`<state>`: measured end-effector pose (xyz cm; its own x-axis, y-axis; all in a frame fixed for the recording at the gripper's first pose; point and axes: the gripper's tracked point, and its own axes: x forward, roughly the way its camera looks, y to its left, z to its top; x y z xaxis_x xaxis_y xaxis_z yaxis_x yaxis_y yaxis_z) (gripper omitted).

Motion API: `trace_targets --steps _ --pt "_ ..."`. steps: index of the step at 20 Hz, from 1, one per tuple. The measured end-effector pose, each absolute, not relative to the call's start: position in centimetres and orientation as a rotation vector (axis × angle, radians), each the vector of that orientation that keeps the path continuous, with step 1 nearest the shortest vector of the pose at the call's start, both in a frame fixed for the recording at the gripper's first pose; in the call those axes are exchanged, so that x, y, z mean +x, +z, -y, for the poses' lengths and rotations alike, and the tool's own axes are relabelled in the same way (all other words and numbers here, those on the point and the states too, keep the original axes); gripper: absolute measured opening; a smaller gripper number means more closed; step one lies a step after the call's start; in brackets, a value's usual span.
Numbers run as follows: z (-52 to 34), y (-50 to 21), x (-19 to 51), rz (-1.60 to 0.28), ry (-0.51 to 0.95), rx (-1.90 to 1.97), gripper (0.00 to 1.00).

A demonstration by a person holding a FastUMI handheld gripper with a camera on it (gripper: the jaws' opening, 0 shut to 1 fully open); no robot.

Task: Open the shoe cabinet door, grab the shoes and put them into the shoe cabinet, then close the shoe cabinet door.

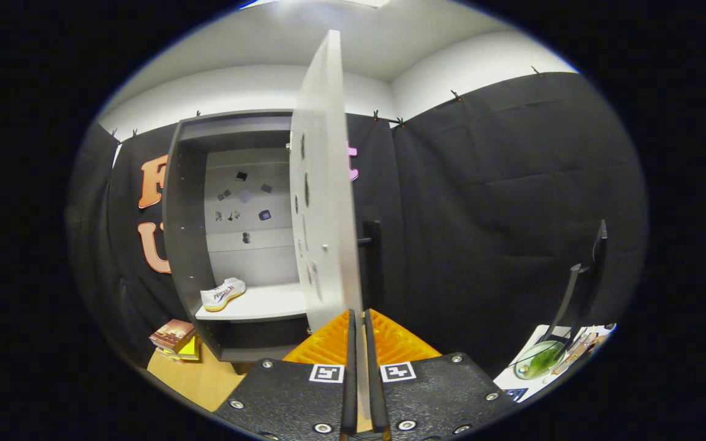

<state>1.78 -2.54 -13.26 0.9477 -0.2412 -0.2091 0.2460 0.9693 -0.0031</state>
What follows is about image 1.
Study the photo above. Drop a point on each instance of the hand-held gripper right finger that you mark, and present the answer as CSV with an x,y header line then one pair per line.
x,y
372,380

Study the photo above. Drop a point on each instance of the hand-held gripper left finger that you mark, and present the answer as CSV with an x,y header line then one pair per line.
x,y
350,380

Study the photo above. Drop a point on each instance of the white canvas shoe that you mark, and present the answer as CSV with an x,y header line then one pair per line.
x,y
223,294

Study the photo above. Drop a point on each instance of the beige shoe cabinet door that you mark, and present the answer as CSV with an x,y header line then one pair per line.
x,y
325,184

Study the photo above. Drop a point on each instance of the dark grey shoe cabinet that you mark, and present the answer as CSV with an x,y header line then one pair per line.
x,y
184,233

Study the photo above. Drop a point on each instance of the white side table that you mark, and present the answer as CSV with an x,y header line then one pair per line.
x,y
515,383

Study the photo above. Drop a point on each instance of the green glass bowl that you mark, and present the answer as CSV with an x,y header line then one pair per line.
x,y
537,361

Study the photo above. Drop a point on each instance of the stack of books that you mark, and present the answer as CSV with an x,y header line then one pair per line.
x,y
174,338

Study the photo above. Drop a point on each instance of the black backdrop cloth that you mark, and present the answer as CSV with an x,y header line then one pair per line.
x,y
482,214

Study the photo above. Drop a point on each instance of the colourful printed packet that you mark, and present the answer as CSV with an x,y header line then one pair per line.
x,y
580,349

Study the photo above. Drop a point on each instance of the large ceiling light panel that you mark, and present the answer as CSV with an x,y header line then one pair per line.
x,y
328,2

